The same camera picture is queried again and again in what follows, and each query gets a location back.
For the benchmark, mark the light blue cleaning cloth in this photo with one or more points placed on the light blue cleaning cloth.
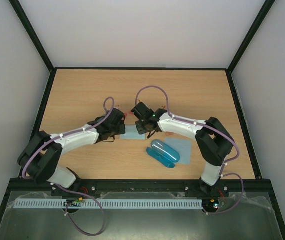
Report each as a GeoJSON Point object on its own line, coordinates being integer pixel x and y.
{"type": "Point", "coordinates": [131, 133]}

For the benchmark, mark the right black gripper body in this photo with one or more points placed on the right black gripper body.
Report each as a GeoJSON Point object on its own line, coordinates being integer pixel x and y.
{"type": "Point", "coordinates": [142, 126]}

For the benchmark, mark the red sunglasses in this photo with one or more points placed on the red sunglasses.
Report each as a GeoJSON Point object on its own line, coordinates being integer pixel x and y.
{"type": "Point", "coordinates": [129, 114]}

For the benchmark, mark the light blue slotted cable duct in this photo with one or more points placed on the light blue slotted cable duct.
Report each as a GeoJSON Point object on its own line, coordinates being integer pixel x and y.
{"type": "Point", "coordinates": [111, 204]}

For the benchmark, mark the blue transparent glasses case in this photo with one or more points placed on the blue transparent glasses case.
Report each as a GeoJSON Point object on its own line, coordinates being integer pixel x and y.
{"type": "Point", "coordinates": [163, 153]}

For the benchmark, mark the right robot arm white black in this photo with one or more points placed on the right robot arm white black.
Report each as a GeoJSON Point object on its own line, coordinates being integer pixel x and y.
{"type": "Point", "coordinates": [214, 141]}

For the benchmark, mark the black metal frame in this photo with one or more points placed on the black metal frame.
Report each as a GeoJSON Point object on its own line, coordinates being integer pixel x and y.
{"type": "Point", "coordinates": [256, 185]}

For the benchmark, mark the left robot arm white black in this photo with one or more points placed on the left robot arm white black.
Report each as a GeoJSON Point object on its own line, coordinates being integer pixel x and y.
{"type": "Point", "coordinates": [40, 159]}

